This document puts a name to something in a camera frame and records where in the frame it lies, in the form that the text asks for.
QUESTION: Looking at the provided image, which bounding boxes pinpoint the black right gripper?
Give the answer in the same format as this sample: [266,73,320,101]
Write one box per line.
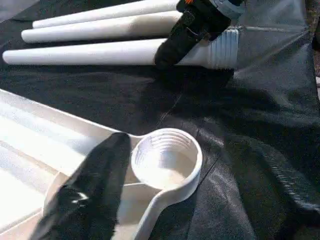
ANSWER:
[153,0,247,70]

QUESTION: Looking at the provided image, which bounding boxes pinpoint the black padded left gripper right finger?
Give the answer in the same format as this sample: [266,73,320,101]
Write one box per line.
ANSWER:
[252,144,320,217]

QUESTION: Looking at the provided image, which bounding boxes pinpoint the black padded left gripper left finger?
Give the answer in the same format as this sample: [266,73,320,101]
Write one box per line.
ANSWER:
[29,132,132,240]

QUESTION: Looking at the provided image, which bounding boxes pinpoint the white plastic table top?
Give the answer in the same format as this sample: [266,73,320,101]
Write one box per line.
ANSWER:
[0,88,204,240]

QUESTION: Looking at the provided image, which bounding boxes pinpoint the white plastic table leg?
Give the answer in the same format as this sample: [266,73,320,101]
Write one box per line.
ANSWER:
[32,0,180,30]
[21,11,184,44]
[2,27,241,71]

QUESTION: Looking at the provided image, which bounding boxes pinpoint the black work mat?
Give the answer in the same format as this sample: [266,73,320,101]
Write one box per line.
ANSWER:
[0,0,320,240]

